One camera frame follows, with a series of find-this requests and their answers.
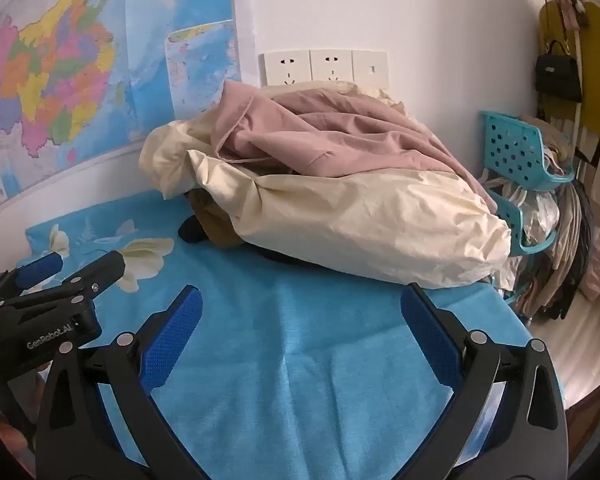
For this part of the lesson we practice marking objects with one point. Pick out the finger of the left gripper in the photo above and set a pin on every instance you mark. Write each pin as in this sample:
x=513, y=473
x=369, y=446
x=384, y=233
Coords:
x=39, y=270
x=93, y=279

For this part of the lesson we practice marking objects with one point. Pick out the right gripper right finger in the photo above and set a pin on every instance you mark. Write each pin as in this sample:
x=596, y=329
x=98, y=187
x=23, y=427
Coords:
x=528, y=437

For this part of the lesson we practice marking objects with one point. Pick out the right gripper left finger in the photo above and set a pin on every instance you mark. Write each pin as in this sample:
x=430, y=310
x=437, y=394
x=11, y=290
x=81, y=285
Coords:
x=75, y=438

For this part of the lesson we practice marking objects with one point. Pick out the pink shirt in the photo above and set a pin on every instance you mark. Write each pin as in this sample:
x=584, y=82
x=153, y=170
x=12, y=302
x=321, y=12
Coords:
x=322, y=132

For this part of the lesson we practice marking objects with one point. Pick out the black garment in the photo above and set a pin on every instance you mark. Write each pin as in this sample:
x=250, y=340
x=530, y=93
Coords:
x=192, y=232

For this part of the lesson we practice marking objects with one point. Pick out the brown garment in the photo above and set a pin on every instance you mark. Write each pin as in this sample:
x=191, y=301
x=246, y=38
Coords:
x=214, y=221

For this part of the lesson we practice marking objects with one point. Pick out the cream garment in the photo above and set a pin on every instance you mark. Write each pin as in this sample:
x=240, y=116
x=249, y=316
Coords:
x=393, y=225

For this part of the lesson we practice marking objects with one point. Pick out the blue floral bed sheet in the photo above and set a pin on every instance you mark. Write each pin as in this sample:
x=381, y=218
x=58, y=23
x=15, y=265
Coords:
x=291, y=372

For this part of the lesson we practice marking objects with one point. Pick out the teal plastic basket rack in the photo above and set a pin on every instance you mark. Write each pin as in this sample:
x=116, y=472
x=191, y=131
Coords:
x=514, y=150

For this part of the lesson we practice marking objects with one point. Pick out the black handbag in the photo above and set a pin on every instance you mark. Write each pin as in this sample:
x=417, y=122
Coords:
x=556, y=73

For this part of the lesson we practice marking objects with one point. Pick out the mustard yellow hanging garment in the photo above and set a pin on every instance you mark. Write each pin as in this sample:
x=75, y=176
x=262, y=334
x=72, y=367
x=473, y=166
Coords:
x=585, y=46

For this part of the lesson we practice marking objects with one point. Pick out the colourful wall map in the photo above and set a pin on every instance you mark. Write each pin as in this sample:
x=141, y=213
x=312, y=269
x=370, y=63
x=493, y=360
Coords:
x=83, y=80

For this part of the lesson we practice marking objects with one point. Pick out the white wall socket panel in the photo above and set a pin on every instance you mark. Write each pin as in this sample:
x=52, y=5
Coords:
x=369, y=68

